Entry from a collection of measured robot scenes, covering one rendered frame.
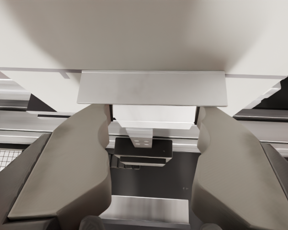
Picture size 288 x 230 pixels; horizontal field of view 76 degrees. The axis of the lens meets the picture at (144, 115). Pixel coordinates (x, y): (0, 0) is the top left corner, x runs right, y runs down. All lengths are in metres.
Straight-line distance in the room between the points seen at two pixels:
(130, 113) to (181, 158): 0.55
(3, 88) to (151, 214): 0.23
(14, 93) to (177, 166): 0.57
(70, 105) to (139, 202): 0.12
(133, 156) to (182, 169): 0.35
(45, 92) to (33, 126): 0.36
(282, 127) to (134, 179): 0.47
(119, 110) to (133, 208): 0.10
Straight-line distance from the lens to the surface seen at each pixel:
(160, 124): 0.22
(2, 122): 0.58
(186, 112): 0.18
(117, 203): 0.20
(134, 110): 0.17
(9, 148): 0.74
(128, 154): 0.38
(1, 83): 0.26
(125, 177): 0.71
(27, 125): 0.54
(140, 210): 0.20
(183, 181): 0.71
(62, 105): 0.19
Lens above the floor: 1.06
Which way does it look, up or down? 18 degrees down
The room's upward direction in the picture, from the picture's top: 177 degrees counter-clockwise
